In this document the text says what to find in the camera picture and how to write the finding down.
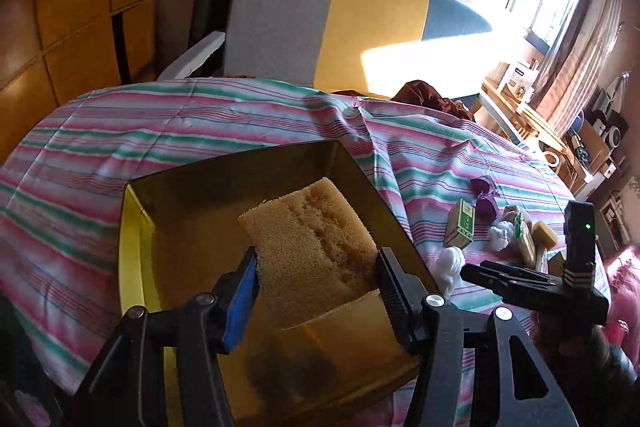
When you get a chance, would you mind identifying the white tape roll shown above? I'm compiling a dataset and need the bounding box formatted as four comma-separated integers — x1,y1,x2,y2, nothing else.
544,150,560,169

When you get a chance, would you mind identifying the striped bed sheet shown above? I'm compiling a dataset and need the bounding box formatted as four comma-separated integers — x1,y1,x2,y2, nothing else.
1,78,572,395

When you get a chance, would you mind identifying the clear plastic bag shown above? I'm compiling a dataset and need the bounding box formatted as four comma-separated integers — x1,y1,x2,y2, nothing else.
488,221,514,251

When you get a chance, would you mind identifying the brown cloth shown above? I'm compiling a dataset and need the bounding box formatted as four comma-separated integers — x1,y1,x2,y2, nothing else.
392,80,475,121

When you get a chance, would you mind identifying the small yellow sponge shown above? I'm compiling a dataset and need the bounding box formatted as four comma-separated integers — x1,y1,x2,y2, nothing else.
530,221,559,251

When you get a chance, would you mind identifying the wooden wardrobe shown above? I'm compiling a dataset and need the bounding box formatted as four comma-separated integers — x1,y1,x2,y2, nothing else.
1,0,156,157

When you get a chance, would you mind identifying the large yellow sponge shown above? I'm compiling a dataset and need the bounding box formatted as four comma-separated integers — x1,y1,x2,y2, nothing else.
239,178,378,329

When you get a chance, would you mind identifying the purple plastic piece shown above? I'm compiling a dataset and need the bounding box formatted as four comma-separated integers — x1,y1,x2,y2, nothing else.
470,174,497,196
475,192,499,223

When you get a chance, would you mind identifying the green small carton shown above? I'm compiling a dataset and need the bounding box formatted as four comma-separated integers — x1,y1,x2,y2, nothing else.
444,199,475,249

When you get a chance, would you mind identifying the green yellow packet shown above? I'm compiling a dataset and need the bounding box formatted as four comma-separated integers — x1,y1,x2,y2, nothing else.
513,212,536,270

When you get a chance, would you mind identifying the white appliance box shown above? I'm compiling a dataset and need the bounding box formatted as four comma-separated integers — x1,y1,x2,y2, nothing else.
497,62,538,103

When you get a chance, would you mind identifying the wooden desk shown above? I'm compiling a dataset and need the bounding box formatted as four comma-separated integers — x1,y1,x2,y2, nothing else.
478,79,591,195

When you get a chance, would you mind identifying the striped curtain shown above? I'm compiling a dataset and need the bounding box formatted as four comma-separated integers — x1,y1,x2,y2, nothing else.
529,0,639,135

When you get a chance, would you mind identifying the right hand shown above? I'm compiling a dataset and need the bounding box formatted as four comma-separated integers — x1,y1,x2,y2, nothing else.
533,312,611,388

